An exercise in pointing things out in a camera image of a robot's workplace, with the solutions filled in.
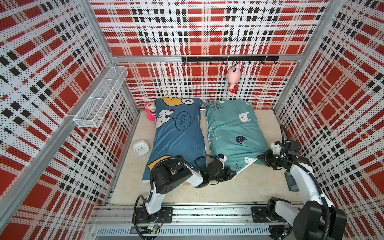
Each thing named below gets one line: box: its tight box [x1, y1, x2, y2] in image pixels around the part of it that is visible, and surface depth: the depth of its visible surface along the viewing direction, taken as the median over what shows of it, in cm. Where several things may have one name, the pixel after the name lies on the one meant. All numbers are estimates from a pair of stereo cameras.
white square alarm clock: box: [133, 140, 150, 157], surface depth 95 cm
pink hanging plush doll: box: [226, 63, 241, 96], surface depth 95 cm
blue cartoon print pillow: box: [142, 98, 207, 183], surface depth 92 cm
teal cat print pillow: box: [204, 100, 270, 174], surface depth 100 cm
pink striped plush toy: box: [144, 101, 157, 122], surface depth 116 cm
